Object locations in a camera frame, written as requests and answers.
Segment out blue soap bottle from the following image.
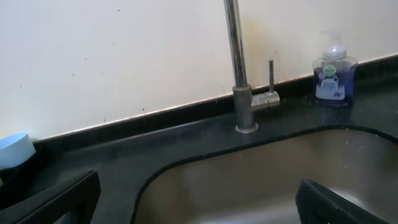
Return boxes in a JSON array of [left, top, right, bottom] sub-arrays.
[[312, 29, 358, 108]]

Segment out steel sink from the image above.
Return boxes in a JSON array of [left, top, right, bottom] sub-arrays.
[[132, 124, 398, 224]]

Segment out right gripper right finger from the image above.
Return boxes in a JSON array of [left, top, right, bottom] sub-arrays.
[[295, 179, 391, 224]]

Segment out blue cup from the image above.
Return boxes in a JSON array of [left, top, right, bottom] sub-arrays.
[[0, 132, 37, 170]]

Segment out steel tap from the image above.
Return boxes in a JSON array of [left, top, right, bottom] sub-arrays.
[[223, 0, 280, 134]]

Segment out black tray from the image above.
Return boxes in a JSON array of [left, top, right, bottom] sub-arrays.
[[0, 144, 46, 209]]

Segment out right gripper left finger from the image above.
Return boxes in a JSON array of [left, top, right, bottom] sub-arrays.
[[0, 169, 102, 224]]

